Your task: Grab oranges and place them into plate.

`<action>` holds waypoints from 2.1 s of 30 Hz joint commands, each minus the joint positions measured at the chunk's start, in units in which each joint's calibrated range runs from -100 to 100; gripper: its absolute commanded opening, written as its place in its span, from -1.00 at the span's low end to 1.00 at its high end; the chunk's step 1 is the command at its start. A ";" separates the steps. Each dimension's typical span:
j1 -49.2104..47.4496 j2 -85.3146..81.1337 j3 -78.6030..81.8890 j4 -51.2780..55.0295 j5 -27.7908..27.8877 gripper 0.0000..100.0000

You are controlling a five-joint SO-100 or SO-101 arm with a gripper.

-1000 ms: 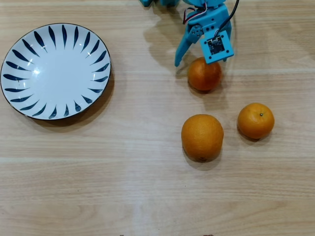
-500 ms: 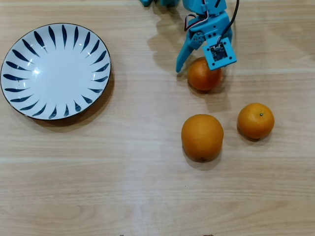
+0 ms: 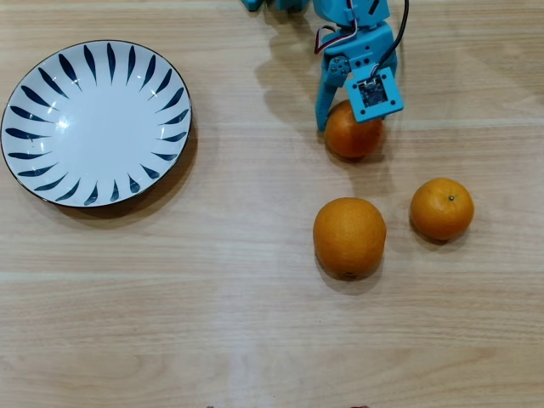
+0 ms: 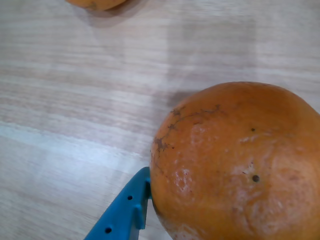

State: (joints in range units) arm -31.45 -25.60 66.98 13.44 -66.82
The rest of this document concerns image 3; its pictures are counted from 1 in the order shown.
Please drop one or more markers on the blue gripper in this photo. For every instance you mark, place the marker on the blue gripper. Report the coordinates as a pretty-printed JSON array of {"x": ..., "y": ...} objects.
[{"x": 340, "y": 67}]

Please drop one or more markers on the white plate with blue strokes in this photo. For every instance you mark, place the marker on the white plate with blue strokes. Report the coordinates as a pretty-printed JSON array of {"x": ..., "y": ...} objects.
[{"x": 93, "y": 127}]

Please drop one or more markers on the large oval orange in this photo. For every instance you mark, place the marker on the large oval orange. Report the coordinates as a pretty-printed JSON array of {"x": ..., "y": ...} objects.
[{"x": 349, "y": 238}]

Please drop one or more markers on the orange with dark scratches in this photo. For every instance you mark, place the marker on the orange with dark scratches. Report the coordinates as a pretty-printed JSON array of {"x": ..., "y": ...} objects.
[{"x": 353, "y": 136}]

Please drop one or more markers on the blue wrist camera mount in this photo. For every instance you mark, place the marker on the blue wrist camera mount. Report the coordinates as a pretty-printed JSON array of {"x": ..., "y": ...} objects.
[{"x": 374, "y": 95}]

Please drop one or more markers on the small orange with green stem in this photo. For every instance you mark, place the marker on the small orange with green stem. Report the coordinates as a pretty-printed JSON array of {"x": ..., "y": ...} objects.
[{"x": 442, "y": 210}]

